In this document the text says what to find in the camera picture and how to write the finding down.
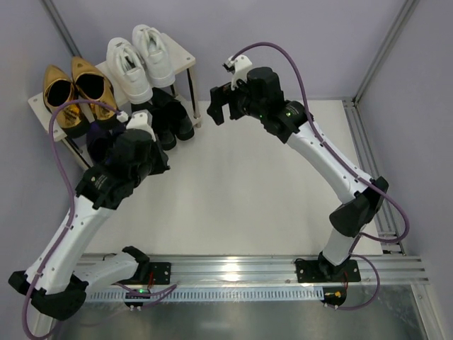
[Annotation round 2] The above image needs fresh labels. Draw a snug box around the purple loafer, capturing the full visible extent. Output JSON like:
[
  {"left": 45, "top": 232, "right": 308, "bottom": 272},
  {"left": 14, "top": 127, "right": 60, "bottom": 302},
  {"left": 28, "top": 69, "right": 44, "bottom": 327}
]
[{"left": 86, "top": 123, "right": 116, "bottom": 164}]

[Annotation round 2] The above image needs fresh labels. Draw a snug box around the black loafer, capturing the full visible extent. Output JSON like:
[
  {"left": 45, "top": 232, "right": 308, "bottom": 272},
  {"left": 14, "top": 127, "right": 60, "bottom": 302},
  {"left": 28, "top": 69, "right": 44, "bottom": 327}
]
[
  {"left": 152, "top": 88, "right": 195, "bottom": 141},
  {"left": 152, "top": 108, "right": 176, "bottom": 151}
]

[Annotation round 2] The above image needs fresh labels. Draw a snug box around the white sneaker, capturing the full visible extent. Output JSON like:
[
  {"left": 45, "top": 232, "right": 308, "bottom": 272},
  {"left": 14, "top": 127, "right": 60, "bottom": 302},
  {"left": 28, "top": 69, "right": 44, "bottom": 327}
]
[
  {"left": 106, "top": 38, "right": 153, "bottom": 105},
  {"left": 132, "top": 24, "right": 176, "bottom": 89}
]

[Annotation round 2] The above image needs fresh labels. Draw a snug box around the gold loafer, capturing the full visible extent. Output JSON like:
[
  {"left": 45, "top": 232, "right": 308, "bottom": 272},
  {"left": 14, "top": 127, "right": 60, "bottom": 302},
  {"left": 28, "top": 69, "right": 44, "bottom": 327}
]
[
  {"left": 43, "top": 64, "right": 89, "bottom": 138},
  {"left": 71, "top": 57, "right": 120, "bottom": 130}
]

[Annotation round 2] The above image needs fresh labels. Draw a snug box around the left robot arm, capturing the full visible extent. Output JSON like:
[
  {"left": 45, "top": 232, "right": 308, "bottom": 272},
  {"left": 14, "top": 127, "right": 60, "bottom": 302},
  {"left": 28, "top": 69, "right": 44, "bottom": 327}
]
[{"left": 8, "top": 129, "right": 169, "bottom": 321}]

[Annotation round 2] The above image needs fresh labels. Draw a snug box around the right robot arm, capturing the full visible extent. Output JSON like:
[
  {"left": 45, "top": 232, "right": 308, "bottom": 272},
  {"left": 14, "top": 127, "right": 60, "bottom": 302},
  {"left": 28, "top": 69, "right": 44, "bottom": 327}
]
[{"left": 207, "top": 67, "right": 389, "bottom": 281}]

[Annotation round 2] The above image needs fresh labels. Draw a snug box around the white two-tier shoe shelf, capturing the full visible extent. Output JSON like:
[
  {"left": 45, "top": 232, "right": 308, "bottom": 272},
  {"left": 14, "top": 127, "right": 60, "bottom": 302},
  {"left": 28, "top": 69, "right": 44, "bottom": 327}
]
[{"left": 28, "top": 33, "right": 202, "bottom": 170}]

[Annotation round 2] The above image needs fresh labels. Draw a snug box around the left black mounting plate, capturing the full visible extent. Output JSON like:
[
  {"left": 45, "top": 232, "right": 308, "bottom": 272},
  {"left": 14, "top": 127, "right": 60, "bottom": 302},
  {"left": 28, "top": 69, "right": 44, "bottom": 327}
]
[{"left": 139, "top": 262, "right": 171, "bottom": 286}]

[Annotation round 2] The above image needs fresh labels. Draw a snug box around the black mounting plate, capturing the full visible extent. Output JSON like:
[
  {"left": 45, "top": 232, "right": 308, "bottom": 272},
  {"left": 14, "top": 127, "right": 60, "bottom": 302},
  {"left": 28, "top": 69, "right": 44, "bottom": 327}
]
[
  {"left": 139, "top": 262, "right": 171, "bottom": 286},
  {"left": 294, "top": 259, "right": 361, "bottom": 283}
]

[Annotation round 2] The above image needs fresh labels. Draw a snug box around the left black controller board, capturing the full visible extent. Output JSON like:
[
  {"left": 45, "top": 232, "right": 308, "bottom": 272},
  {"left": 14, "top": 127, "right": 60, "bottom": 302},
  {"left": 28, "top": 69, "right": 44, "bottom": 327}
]
[{"left": 125, "top": 288, "right": 151, "bottom": 311}]

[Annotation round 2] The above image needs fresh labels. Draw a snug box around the black controller board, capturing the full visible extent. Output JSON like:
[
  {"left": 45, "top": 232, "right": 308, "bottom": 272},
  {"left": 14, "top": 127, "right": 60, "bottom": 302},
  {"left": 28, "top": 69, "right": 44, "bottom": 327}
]
[
  {"left": 321, "top": 289, "right": 347, "bottom": 310},
  {"left": 125, "top": 288, "right": 151, "bottom": 311}
]

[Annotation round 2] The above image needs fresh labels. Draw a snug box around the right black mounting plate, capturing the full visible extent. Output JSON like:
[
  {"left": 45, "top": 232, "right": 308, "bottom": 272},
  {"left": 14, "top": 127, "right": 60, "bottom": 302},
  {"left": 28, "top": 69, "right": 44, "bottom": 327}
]
[{"left": 294, "top": 259, "right": 361, "bottom": 283}]

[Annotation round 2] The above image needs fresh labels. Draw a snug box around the right black controller board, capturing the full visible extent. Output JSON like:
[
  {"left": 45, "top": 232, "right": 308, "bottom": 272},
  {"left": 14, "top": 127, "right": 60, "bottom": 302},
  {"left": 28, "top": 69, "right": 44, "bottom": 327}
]
[{"left": 321, "top": 289, "right": 347, "bottom": 310}]

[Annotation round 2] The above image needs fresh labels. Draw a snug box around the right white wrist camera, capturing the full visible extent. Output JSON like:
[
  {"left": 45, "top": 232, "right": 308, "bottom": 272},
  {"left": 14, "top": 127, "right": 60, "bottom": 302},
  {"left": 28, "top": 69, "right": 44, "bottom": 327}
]
[{"left": 223, "top": 55, "right": 253, "bottom": 91}]

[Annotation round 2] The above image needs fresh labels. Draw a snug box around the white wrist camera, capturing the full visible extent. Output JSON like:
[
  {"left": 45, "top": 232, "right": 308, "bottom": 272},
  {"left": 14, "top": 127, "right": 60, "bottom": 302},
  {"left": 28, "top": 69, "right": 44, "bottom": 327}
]
[
  {"left": 223, "top": 55, "right": 253, "bottom": 91},
  {"left": 116, "top": 110, "right": 157, "bottom": 141}
]

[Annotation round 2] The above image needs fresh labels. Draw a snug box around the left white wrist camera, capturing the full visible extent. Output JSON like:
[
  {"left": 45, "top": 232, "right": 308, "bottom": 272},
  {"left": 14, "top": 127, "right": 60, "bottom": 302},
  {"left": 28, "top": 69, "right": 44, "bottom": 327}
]
[{"left": 116, "top": 110, "right": 157, "bottom": 141}]

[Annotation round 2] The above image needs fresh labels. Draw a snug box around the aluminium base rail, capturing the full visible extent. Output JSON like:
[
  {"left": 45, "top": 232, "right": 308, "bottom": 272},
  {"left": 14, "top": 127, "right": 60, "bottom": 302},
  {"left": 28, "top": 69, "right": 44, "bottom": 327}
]
[{"left": 150, "top": 255, "right": 429, "bottom": 285}]

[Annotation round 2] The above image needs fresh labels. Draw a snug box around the left aluminium frame post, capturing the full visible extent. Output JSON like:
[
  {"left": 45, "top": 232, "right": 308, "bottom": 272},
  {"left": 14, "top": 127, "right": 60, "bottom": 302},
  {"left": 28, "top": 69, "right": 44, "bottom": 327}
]
[{"left": 40, "top": 0, "right": 83, "bottom": 57}]

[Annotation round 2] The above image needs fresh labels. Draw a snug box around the aluminium frame post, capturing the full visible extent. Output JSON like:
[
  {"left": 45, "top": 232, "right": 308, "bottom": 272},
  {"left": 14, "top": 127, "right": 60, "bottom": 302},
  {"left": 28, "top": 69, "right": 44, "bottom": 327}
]
[
  {"left": 353, "top": 0, "right": 420, "bottom": 105},
  {"left": 40, "top": 0, "right": 83, "bottom": 57}
]

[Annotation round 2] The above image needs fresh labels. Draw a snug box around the slotted grey cable duct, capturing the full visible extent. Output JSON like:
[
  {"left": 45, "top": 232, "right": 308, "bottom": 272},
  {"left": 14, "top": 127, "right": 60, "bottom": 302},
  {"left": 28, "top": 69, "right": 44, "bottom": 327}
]
[{"left": 86, "top": 285, "right": 324, "bottom": 304}]

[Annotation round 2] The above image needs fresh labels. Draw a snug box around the right aluminium frame post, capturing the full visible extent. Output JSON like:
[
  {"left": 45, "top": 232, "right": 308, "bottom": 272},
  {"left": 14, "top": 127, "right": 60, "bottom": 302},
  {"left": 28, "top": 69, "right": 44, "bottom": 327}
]
[{"left": 353, "top": 0, "right": 420, "bottom": 105}]

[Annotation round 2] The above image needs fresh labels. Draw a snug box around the right aluminium floor rail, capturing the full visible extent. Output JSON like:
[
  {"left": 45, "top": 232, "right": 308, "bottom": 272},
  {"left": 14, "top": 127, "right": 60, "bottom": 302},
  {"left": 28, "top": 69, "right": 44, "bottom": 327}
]
[{"left": 342, "top": 98, "right": 400, "bottom": 239}]

